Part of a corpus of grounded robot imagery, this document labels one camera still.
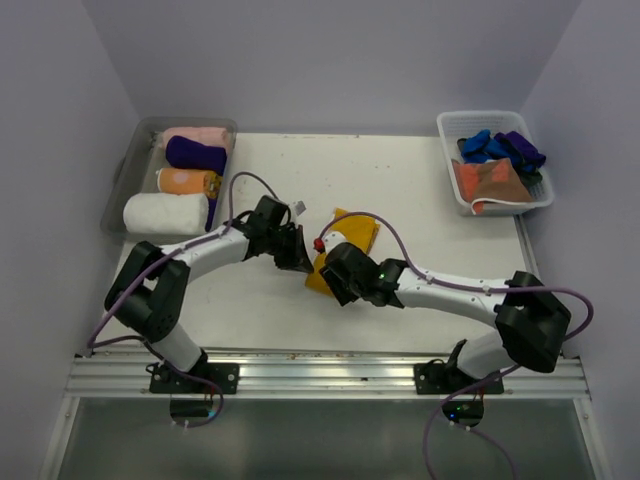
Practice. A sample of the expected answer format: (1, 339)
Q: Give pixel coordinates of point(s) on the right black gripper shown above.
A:
(333, 281)

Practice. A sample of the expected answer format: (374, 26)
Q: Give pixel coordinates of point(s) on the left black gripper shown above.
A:
(297, 259)

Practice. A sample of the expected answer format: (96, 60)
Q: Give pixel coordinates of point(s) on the yellow bear towel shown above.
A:
(361, 231)

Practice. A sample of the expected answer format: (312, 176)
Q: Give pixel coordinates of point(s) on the brown orange towel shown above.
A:
(491, 183)

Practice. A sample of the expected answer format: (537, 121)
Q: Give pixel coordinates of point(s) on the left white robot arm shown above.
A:
(148, 293)

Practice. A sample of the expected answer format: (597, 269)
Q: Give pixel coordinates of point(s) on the orange rolled towel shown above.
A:
(185, 181)

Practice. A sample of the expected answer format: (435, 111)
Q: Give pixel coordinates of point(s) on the pink rolled towel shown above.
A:
(209, 136)

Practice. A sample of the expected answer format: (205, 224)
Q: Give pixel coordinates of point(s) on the white rolled towel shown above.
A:
(166, 214)

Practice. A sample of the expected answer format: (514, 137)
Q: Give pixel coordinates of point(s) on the purple rolled towel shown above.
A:
(183, 153)

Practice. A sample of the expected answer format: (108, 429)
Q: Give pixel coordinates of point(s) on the grey plastic tray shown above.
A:
(137, 170)

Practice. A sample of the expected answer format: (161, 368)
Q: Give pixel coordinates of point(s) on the white plastic basket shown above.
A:
(455, 125)

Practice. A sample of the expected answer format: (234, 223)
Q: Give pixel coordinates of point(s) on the blue towel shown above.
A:
(481, 148)

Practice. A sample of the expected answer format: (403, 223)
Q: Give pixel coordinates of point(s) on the dark green towel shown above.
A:
(530, 179)

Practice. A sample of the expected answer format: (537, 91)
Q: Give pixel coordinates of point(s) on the purple towel in basket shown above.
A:
(524, 155)

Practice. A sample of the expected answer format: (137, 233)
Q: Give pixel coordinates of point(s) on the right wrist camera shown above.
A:
(325, 243)

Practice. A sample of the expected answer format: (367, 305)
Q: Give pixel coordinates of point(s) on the aluminium mounting rail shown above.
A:
(119, 371)

